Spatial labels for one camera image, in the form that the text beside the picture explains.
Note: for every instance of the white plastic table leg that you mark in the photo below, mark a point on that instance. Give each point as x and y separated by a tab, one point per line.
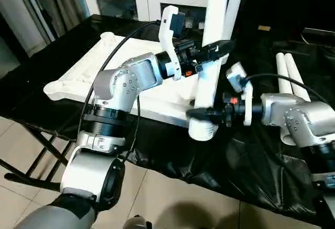
235	3
295	77
284	77
209	82

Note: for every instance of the white plastic table top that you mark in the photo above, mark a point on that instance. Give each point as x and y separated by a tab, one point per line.
157	100

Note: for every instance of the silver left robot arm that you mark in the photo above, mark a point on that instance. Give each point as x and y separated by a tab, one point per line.
117	90

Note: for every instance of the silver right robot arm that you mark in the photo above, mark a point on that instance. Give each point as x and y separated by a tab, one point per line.
301	119

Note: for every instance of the small tan tag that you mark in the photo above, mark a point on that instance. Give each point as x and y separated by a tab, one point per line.
263	28

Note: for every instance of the black plastic mat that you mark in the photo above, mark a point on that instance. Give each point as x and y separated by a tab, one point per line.
248	161

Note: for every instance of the black flat panel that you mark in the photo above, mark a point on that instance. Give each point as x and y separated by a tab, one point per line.
319	32

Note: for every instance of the brown rounded object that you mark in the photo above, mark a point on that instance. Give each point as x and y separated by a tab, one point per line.
138	222

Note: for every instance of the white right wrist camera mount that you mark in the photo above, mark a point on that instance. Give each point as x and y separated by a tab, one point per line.
246	98

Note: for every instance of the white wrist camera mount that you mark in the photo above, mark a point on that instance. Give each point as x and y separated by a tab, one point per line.
170	40
246	98

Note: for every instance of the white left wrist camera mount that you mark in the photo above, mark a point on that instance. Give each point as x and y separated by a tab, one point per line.
170	40

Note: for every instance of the black folding table frame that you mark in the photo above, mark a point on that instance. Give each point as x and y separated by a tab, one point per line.
39	147

